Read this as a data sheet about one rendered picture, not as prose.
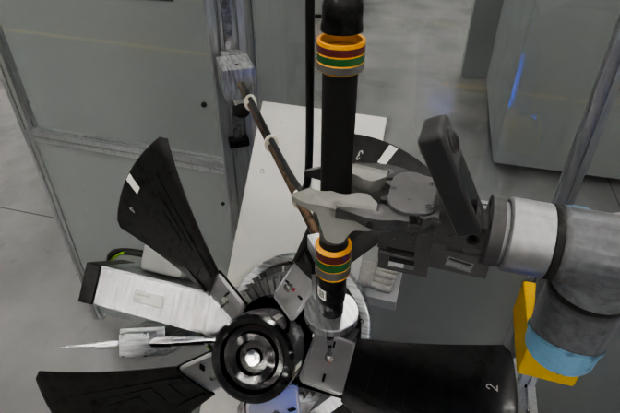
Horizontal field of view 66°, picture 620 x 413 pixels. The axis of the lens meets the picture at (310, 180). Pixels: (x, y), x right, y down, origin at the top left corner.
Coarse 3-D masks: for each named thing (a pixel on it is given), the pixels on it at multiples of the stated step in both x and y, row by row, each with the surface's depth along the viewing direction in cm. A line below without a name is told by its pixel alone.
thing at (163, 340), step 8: (152, 336) 82; (160, 336) 82; (168, 336) 81; (176, 336) 81; (184, 336) 81; (192, 336) 81; (200, 336) 80; (88, 344) 85; (96, 344) 84; (104, 344) 84; (112, 344) 83; (152, 344) 81; (160, 344) 81; (168, 344) 81; (176, 344) 81; (184, 344) 80; (192, 344) 80; (200, 344) 80
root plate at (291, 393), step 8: (288, 392) 71; (296, 392) 72; (272, 400) 69; (280, 400) 70; (288, 400) 71; (296, 400) 71; (248, 408) 66; (256, 408) 67; (264, 408) 68; (272, 408) 69; (280, 408) 70; (288, 408) 70; (296, 408) 71
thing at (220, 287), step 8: (216, 280) 72; (224, 280) 69; (216, 288) 73; (224, 288) 71; (216, 296) 75; (232, 296) 70; (232, 304) 71; (240, 304) 69; (224, 312) 76; (232, 312) 73; (240, 312) 70
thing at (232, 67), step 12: (216, 60) 107; (228, 60) 105; (240, 60) 105; (228, 72) 100; (240, 72) 101; (252, 72) 102; (228, 84) 101; (252, 84) 103; (228, 96) 103; (240, 96) 104
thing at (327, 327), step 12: (312, 240) 60; (312, 252) 60; (312, 264) 59; (312, 276) 62; (312, 288) 63; (312, 300) 63; (348, 300) 63; (312, 312) 61; (348, 312) 61; (312, 324) 60; (324, 324) 60; (336, 324) 60; (348, 324) 60
